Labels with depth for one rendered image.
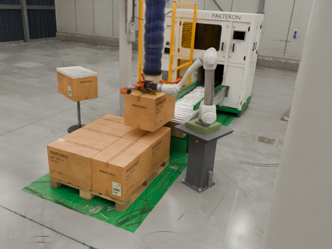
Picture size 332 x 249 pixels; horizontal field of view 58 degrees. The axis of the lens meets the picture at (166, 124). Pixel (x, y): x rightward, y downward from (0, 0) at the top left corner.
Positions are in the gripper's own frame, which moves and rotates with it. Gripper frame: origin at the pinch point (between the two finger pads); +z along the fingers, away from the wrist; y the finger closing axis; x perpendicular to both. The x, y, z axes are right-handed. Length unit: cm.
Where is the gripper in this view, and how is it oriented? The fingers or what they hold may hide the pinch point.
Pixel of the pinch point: (142, 84)
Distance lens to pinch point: 347.0
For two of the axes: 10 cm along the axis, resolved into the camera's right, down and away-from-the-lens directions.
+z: -9.1, -2.0, 3.6
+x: 4.1, -3.2, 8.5
